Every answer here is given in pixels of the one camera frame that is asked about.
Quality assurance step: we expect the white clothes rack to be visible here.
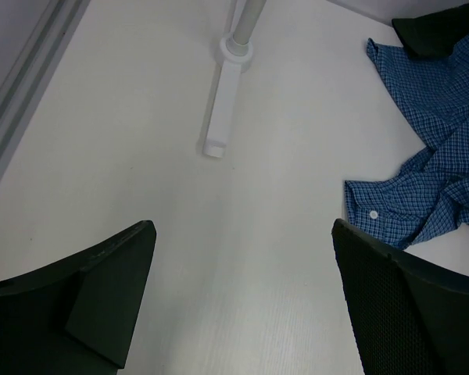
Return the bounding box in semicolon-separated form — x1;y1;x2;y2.
202;0;267;159

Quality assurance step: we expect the blue checked shirt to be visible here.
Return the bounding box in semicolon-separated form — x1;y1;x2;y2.
344;34;469;250

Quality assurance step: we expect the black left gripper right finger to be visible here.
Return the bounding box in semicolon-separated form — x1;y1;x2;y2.
331;219;469;374

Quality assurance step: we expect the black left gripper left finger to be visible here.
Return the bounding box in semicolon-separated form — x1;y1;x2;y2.
0;220;156;374

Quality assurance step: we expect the aluminium frame post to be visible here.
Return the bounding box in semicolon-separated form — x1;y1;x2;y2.
0;1;88;180

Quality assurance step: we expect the black shirt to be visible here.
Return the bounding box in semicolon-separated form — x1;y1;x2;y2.
392;3;469;59

